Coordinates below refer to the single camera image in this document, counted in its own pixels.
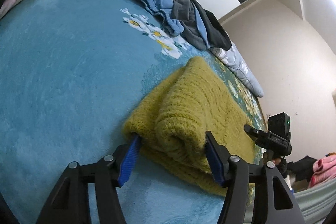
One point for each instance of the black garment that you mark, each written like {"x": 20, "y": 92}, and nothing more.
{"x": 218, "y": 32}

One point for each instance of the right hand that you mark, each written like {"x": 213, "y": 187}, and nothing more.
{"x": 280, "y": 163}

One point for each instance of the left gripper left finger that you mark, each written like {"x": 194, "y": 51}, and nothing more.
{"x": 68, "y": 202}

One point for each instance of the olive green knit sweater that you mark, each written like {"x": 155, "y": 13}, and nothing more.
{"x": 174, "y": 117}

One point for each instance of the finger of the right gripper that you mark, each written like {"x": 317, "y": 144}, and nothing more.
{"x": 254, "y": 133}

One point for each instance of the teal floral bed blanket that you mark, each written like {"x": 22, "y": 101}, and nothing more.
{"x": 71, "y": 73}

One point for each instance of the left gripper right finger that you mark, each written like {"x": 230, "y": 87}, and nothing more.
{"x": 273, "y": 203}

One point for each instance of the light blue fleece garment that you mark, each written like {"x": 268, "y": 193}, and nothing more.
{"x": 163, "y": 10}

